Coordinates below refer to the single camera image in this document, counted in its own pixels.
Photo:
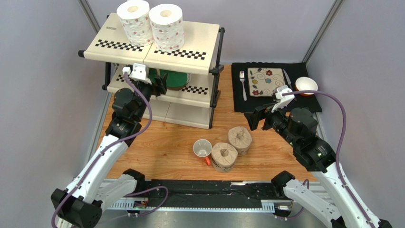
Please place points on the floral white paper towel roll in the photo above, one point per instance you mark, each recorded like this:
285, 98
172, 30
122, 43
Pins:
167, 27

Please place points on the orange white bowl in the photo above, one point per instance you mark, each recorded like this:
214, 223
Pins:
306, 84

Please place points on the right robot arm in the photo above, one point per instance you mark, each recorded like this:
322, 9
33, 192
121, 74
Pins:
316, 156

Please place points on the floral square plate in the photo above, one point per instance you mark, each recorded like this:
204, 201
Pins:
263, 81

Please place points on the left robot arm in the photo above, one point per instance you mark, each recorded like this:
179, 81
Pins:
83, 201

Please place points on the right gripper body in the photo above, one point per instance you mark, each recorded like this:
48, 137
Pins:
264, 117

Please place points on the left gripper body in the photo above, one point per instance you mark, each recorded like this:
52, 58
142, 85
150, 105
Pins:
146, 91

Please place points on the brown wrapped roll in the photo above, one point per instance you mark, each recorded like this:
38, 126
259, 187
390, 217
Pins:
223, 157
240, 138

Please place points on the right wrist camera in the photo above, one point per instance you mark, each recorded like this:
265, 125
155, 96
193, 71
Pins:
281, 99

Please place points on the plain white paper towel roll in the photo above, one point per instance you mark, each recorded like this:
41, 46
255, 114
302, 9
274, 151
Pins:
134, 17

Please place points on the cream three-tier shelf rack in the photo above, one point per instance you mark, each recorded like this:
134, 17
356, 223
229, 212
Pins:
191, 105

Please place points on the silver fork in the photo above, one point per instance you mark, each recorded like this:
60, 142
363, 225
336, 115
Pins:
242, 80

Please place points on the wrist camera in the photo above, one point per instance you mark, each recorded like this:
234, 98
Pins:
138, 72
281, 99

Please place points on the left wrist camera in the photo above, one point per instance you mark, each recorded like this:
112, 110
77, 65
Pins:
138, 72

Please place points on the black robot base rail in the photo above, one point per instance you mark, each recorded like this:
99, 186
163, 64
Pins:
211, 194

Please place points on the brown wrapped roll front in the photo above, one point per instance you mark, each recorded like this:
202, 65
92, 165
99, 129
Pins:
223, 157

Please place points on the black handled knife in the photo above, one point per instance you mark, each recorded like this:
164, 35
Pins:
287, 78

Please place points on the green roll front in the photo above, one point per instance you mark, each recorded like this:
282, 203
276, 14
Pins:
175, 80

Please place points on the orange white mug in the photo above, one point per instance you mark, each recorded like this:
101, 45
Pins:
202, 148

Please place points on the brown wrapped roll rear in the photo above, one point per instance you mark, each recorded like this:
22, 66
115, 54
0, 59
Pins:
240, 138

